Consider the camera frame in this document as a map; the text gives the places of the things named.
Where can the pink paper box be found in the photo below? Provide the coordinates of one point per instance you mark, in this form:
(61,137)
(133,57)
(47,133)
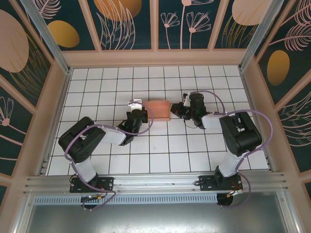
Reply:
(158,110)

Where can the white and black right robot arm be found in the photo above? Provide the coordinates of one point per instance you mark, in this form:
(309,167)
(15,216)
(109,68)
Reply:
(211,121)

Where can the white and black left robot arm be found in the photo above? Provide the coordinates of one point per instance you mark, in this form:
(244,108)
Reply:
(111,137)

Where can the small green circuit board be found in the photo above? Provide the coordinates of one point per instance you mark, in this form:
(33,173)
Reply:
(93,197)

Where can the grey metal sheet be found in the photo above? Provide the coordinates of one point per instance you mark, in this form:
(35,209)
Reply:
(158,218)

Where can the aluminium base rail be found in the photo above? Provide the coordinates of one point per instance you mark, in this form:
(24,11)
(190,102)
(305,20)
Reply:
(158,180)

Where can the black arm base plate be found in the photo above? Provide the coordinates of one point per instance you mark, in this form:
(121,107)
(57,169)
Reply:
(107,182)
(205,182)

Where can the short aluminium side rail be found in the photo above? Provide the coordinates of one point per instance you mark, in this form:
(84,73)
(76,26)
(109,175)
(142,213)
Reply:
(45,165)
(271,162)

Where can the aluminium frame post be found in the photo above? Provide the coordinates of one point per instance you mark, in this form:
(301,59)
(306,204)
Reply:
(48,36)
(257,31)

